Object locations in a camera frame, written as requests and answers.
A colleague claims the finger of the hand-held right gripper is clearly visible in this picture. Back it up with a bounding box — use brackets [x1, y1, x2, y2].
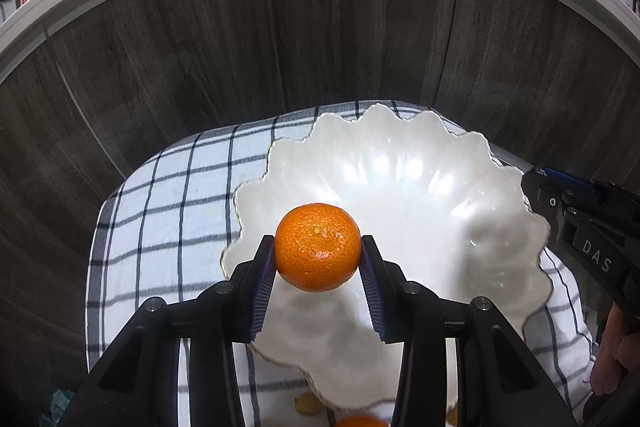
[532, 166, 621, 201]
[521, 171, 567, 234]

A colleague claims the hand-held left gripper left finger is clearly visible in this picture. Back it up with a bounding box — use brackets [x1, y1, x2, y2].
[70, 234, 278, 427]

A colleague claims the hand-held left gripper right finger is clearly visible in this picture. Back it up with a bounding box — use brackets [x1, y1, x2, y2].
[359, 234, 571, 427]

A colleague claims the orange tangerine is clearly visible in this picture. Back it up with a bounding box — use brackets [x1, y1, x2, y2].
[336, 413, 390, 427]
[274, 203, 362, 293]

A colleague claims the white scalloped bowl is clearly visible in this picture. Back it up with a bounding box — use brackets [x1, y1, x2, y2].
[220, 103, 553, 413]

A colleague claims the person's right hand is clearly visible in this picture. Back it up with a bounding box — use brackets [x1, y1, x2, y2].
[589, 306, 633, 398]

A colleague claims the blue checked white cloth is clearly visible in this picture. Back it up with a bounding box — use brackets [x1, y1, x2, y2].
[86, 101, 598, 427]

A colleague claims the teal cloth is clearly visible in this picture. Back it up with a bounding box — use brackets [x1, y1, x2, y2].
[47, 389, 76, 418]

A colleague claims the dark wood-grain cabinet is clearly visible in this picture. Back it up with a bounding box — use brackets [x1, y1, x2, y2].
[0, 0, 640, 427]

